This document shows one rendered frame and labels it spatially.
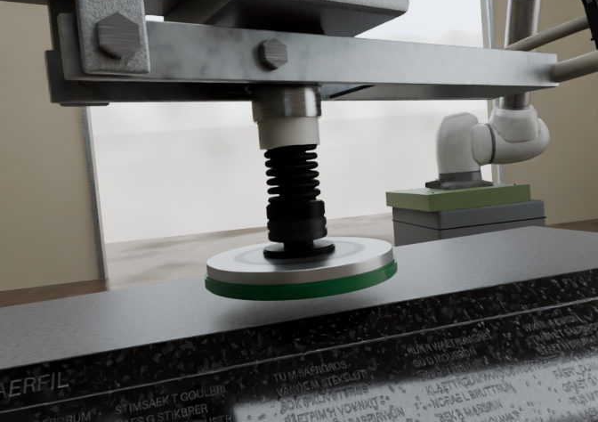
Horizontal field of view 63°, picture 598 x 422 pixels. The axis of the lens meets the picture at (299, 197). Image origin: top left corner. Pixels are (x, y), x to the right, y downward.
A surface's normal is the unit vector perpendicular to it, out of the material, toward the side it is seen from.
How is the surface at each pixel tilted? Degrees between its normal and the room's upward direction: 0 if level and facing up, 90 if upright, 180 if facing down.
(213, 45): 90
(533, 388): 45
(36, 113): 90
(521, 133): 109
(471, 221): 90
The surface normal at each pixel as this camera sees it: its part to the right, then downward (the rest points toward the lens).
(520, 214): 0.20, 0.04
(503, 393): 0.13, -0.69
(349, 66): 0.54, 0.00
